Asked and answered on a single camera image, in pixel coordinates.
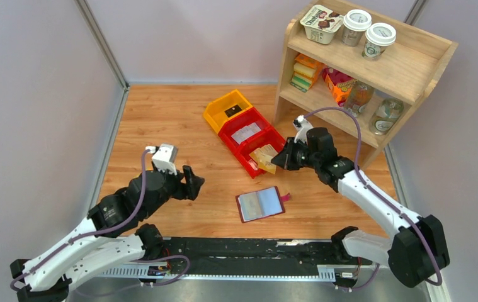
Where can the yellow plastic bin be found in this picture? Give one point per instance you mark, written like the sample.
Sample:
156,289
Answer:
220,111

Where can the wooden shelf unit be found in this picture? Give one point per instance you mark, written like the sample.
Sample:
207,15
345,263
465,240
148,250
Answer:
409,70

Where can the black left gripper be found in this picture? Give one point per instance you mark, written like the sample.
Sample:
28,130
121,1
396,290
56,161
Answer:
189,189

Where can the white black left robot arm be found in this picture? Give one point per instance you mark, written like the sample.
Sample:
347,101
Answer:
113,232

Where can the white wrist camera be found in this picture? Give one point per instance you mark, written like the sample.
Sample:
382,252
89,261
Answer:
163,158
302,126

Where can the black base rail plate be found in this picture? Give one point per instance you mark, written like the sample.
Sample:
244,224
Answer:
253,256

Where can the red leather card holder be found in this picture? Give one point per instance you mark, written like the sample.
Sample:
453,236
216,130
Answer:
271,201

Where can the glass bottle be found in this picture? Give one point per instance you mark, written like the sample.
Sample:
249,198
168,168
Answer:
360,95
386,115

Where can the glass bottle right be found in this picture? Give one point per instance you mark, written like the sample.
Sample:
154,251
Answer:
386,115

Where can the gold card in bin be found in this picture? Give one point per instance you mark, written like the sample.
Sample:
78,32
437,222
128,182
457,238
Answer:
268,150

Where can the orange snack bag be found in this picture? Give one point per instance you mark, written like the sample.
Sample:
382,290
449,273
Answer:
338,83

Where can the Chobani yogurt cup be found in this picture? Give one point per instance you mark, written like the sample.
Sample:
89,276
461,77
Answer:
321,24

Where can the paper coffee cup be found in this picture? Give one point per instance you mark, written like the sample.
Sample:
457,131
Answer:
355,22
379,37

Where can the black card in bin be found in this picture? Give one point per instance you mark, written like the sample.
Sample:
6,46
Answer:
230,112

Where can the white card in bin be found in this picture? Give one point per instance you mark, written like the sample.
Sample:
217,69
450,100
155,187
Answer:
245,132

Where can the red plastic bin middle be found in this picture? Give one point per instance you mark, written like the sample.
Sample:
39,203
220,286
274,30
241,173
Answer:
249,116

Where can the paper coffee cup right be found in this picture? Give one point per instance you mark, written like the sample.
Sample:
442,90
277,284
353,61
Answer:
379,37

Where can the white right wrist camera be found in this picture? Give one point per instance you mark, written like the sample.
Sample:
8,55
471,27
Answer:
302,126

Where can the glass bottle left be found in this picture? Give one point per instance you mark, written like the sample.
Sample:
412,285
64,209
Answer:
360,95

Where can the red plastic bin front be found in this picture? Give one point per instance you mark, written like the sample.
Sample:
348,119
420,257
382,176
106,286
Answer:
267,136

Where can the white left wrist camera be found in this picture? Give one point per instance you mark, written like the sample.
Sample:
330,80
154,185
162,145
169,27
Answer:
163,158

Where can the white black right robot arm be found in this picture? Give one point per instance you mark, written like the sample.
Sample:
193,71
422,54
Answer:
415,248

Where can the red plastic bin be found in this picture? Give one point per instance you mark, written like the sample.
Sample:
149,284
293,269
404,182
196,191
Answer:
249,116
267,136

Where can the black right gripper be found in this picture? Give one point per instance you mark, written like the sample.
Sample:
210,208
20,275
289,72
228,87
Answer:
284,158

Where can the stack of sponges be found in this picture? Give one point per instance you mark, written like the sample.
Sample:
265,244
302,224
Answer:
305,72

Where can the paper coffee cup left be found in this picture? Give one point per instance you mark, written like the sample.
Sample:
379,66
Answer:
355,22

